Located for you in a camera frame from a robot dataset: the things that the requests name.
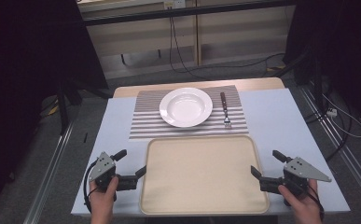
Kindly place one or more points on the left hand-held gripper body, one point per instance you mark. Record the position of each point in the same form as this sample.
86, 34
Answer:
102, 165

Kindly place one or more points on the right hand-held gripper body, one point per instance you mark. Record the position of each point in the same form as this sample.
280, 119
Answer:
302, 170

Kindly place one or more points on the person's left hand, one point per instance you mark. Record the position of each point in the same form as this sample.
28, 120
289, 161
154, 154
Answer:
102, 199

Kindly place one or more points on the person's right hand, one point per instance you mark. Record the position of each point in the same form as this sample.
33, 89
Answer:
302, 203

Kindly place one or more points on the small black stick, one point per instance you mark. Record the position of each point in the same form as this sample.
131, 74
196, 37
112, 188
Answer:
85, 137

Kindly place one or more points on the grey striped placemat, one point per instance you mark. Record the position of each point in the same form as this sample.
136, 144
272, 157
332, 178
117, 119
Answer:
147, 121

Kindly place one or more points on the beige tray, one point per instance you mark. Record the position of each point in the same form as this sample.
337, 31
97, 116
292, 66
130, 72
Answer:
200, 177

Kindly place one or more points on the white power adapter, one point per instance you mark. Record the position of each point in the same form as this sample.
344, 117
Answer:
332, 112

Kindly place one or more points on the black stand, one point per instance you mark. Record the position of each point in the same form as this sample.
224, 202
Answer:
63, 105

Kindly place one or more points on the white deep plate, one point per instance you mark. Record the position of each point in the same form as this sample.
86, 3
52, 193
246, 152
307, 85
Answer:
186, 107

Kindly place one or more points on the black curtain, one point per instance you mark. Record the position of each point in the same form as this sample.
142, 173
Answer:
340, 37
29, 62

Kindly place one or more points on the light wooden cabinet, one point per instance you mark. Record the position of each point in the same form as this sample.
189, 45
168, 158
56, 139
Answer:
237, 34

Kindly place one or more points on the metal floor rail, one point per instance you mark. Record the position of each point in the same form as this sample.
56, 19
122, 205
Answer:
49, 177
340, 146

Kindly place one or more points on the white wall socket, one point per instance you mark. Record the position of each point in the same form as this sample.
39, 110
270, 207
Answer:
175, 3

